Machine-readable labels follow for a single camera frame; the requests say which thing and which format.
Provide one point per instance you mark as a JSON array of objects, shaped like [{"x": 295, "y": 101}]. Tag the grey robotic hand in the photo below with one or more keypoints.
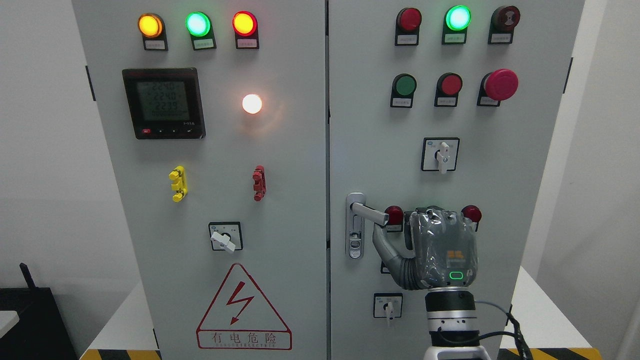
[{"x": 445, "y": 251}]

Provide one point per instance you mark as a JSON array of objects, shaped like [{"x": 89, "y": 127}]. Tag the silver door handle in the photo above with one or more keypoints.
[{"x": 357, "y": 212}]

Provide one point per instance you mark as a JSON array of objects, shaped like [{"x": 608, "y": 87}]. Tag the grey right cabinet door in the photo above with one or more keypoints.
[{"x": 377, "y": 150}]

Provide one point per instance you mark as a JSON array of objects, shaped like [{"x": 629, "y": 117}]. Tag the grey cabinet door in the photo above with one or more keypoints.
[
  {"x": 377, "y": 150},
  {"x": 284, "y": 235}
]

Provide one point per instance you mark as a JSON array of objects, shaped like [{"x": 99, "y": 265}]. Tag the grey left cabinet door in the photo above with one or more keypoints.
[{"x": 284, "y": 235}]

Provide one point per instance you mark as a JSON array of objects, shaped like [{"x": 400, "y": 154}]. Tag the dark red indicator middle right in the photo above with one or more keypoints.
[{"x": 473, "y": 213}]

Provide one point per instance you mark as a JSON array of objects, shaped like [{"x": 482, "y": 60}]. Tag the dark red indicator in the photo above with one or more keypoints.
[
  {"x": 395, "y": 219},
  {"x": 473, "y": 213},
  {"x": 407, "y": 26}
]

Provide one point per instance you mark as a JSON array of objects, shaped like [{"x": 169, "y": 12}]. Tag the dark red indicator middle left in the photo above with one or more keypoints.
[{"x": 395, "y": 219}]

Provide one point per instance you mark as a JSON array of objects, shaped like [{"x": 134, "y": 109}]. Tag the red push button upper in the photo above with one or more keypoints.
[{"x": 447, "y": 90}]

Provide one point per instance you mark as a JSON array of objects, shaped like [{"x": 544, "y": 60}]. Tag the green push button upper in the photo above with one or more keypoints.
[{"x": 403, "y": 88}]

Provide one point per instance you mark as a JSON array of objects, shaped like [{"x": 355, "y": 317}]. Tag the red emergency stop button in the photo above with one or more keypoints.
[{"x": 497, "y": 86}]

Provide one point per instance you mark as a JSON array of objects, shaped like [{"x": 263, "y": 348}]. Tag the red terminal connector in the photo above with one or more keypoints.
[{"x": 259, "y": 183}]

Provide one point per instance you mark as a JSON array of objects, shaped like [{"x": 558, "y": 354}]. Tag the red electric warning sticker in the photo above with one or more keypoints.
[{"x": 241, "y": 317}]

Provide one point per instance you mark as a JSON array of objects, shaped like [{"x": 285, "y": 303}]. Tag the green indicator light top right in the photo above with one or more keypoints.
[{"x": 455, "y": 23}]

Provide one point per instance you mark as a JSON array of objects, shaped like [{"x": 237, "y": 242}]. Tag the green indicator light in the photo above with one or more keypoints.
[
  {"x": 201, "y": 32},
  {"x": 455, "y": 23}
]

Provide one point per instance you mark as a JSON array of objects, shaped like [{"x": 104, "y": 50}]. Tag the dark red indicator top right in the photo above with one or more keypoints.
[{"x": 407, "y": 26}]

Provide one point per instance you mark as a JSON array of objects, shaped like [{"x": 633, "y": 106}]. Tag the dark buzzer indicator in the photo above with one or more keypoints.
[{"x": 503, "y": 22}]

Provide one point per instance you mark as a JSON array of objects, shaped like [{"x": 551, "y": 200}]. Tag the white lit indicator light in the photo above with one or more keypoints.
[{"x": 252, "y": 103}]

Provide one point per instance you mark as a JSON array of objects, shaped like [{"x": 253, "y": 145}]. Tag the yellow terminal connector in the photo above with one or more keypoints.
[{"x": 178, "y": 183}]

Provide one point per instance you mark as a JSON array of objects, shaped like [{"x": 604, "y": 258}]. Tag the red lit indicator light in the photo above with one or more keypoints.
[{"x": 245, "y": 26}]

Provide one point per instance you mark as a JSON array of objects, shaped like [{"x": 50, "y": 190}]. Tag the black digital power meter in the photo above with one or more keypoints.
[{"x": 164, "y": 103}]

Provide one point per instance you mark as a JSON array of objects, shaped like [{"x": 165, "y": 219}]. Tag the green indicator light top left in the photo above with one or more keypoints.
[{"x": 201, "y": 32}]

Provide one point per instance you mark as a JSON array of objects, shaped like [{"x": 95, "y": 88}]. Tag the yellow indicator light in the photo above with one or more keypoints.
[{"x": 153, "y": 32}]

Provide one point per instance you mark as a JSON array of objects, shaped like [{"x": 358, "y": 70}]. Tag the black box with antenna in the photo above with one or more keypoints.
[{"x": 40, "y": 333}]

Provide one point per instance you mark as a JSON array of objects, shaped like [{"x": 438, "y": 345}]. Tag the white selector switch lower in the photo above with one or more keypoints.
[{"x": 388, "y": 306}]

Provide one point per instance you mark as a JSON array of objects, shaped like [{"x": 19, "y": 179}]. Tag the white selector switch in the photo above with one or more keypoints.
[
  {"x": 440, "y": 154},
  {"x": 388, "y": 306}
]

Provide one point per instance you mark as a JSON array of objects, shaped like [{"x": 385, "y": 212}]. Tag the white selector switch upper right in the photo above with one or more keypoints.
[{"x": 440, "y": 154}]

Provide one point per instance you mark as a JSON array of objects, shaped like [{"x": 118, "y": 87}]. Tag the white selector switch left door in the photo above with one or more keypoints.
[{"x": 226, "y": 236}]

